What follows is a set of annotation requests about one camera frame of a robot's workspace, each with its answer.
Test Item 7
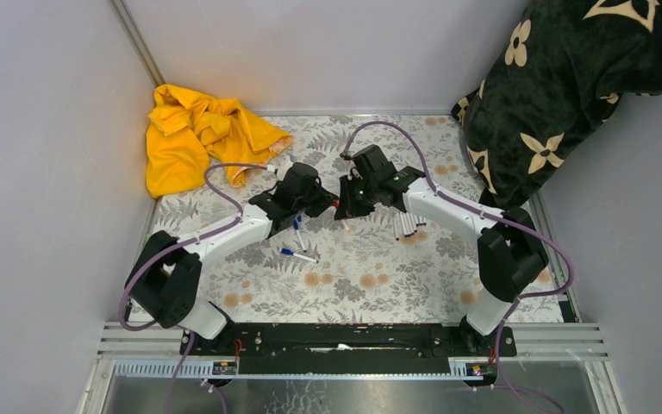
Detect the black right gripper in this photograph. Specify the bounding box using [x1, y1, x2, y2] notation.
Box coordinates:
[335, 174, 379, 221]

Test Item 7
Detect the floral patterned table mat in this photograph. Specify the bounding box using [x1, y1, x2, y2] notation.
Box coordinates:
[128, 115, 564, 324]

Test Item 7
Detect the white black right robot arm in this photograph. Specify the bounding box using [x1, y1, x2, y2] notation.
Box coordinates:
[334, 145, 549, 355]

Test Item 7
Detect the aluminium frame rail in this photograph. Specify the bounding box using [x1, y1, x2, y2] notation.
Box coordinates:
[81, 322, 625, 413]

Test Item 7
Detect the yellow crumpled cloth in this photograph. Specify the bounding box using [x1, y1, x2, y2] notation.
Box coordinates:
[145, 84, 293, 198]

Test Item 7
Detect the blue marker black eraser cap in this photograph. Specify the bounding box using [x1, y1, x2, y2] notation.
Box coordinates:
[398, 212, 408, 238]

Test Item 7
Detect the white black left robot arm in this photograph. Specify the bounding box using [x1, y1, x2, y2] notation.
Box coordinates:
[119, 162, 338, 354]

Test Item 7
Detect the black floral blanket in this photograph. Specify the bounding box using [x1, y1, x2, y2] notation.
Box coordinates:
[451, 1, 662, 210]

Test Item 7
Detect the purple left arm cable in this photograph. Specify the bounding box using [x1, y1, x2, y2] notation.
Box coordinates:
[117, 163, 278, 414]

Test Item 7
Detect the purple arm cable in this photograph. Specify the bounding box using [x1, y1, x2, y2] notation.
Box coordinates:
[117, 163, 278, 414]
[340, 120, 576, 414]

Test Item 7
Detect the blue cap marker lying crosswise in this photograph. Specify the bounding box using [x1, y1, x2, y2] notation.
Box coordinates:
[280, 248, 319, 263]

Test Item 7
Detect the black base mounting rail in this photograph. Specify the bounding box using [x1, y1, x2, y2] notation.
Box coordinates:
[179, 323, 517, 375]

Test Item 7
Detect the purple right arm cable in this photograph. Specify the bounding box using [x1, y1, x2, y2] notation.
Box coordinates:
[340, 120, 576, 414]

